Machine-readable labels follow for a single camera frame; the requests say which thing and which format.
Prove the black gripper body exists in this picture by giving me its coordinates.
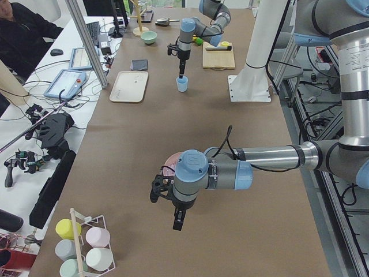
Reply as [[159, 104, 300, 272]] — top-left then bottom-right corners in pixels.
[[167, 44, 191, 61], [150, 174, 195, 214]]

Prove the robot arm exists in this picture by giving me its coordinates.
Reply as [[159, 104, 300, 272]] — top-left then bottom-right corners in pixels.
[[150, 1, 368, 230], [167, 0, 231, 80]]

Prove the light blue cup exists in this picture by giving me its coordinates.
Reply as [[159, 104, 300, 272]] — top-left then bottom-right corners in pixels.
[[176, 76, 188, 92]]

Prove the pink bowl of ice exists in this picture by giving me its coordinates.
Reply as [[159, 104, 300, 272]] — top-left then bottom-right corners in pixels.
[[160, 152, 182, 177]]

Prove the metal ice scoop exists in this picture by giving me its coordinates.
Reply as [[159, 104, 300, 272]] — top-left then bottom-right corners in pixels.
[[155, 17, 180, 27]]

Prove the pink cup in rack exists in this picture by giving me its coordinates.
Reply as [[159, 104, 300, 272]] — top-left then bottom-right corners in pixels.
[[86, 227, 111, 248]]

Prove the white cup in rack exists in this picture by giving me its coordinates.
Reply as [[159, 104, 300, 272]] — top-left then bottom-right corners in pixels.
[[86, 248, 113, 271]]

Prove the yellow cup in rack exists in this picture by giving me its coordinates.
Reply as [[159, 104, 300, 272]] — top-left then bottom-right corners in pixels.
[[55, 219, 74, 239]]

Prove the grey cup in rack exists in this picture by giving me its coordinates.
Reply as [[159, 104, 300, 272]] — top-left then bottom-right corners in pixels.
[[55, 239, 77, 261]]

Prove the pale green cup in rack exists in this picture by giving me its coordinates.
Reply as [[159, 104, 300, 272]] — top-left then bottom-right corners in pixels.
[[59, 259, 80, 277]]

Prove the green lime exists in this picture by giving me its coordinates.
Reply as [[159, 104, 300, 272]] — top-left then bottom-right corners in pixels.
[[193, 37, 203, 46]]

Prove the mint green bowl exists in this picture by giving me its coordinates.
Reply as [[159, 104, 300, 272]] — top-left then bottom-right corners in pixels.
[[140, 31, 157, 45]]

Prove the bamboo cutting board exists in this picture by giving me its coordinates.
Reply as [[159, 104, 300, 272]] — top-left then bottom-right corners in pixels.
[[202, 42, 236, 69]]

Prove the wooden glass stand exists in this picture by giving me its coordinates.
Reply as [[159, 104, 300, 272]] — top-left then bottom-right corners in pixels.
[[130, 0, 149, 37]]

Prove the grey folded cloth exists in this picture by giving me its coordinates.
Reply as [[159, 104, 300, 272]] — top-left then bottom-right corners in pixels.
[[130, 59, 148, 71]]

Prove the steel muddler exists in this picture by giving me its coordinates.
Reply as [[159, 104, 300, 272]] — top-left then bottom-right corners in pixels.
[[205, 46, 232, 51]]

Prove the lemon half slice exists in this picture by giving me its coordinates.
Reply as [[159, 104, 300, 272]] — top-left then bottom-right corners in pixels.
[[220, 41, 230, 47]]

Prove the cream serving tray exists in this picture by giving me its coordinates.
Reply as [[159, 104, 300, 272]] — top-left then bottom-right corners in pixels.
[[110, 71, 149, 103]]

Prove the black keyboard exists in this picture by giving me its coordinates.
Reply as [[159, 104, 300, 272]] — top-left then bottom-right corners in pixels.
[[86, 21, 100, 47]]

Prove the teach pendant tablet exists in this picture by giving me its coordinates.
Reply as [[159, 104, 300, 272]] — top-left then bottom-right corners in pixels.
[[44, 69, 86, 100], [69, 47, 93, 70]]

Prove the black computer mouse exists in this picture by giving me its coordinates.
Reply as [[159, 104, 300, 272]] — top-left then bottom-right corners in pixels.
[[50, 48, 63, 57]]

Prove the person in black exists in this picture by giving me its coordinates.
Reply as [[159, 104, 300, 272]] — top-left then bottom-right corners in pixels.
[[1, 1, 63, 78]]

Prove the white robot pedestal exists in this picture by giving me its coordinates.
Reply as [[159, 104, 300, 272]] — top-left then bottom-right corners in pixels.
[[228, 0, 289, 102]]

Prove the black camera cable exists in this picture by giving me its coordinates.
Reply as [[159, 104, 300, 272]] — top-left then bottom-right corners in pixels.
[[213, 124, 240, 160]]

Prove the aluminium frame post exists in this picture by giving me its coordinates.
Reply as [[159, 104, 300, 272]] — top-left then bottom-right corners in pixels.
[[65, 0, 108, 89]]

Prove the white wire cup rack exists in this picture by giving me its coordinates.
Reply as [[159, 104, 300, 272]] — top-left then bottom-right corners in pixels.
[[70, 208, 116, 276]]

